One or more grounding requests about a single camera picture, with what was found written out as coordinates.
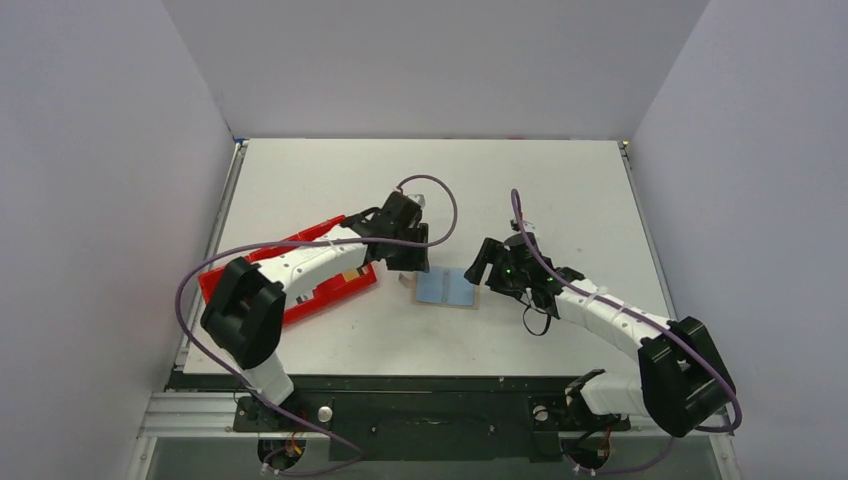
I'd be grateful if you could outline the beige card holder wallet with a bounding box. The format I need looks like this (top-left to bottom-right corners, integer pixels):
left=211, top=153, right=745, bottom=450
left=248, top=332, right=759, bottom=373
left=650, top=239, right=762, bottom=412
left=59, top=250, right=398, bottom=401
left=398, top=267, right=480, bottom=310

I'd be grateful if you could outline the aluminium frame rail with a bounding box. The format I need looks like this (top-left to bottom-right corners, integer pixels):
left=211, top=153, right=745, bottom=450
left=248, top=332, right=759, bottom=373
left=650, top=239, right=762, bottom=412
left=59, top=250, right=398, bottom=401
left=137, top=390, right=735, bottom=440

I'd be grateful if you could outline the gold striped credit card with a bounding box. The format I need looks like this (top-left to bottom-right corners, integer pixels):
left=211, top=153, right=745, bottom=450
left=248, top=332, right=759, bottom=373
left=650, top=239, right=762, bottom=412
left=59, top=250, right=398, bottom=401
left=342, top=266, right=370, bottom=282

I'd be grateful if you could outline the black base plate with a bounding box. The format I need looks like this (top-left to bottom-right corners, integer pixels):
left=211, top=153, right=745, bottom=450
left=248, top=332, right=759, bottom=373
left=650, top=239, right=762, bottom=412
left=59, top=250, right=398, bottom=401
left=231, top=374, right=632, bottom=464

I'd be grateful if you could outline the purple cable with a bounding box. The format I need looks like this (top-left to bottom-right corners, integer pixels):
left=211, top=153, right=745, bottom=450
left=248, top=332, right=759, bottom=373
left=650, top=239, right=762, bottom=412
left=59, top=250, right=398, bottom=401
left=508, top=188, right=745, bottom=477
left=174, top=174, right=460, bottom=478

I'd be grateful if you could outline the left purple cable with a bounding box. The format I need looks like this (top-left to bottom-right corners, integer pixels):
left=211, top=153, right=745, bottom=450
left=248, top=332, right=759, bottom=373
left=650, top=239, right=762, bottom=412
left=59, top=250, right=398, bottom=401
left=174, top=174, right=460, bottom=478

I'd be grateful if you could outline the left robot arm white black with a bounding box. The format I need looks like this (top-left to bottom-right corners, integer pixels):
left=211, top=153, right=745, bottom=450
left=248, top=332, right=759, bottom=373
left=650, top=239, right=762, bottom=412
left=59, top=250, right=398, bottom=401
left=201, top=192, right=429, bottom=430

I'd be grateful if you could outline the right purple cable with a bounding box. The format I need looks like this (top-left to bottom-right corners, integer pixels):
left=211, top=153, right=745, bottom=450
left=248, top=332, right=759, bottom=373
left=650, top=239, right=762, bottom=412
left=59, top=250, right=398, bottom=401
left=508, top=188, right=745, bottom=477

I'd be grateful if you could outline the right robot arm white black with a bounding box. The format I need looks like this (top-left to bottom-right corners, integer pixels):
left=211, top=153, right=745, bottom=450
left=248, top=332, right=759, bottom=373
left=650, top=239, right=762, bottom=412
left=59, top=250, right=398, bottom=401
left=464, top=234, right=738, bottom=438

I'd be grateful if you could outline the black loop cable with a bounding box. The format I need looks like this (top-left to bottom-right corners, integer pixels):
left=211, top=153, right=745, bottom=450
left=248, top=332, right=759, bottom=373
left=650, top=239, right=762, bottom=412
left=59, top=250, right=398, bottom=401
left=521, top=301, right=552, bottom=338

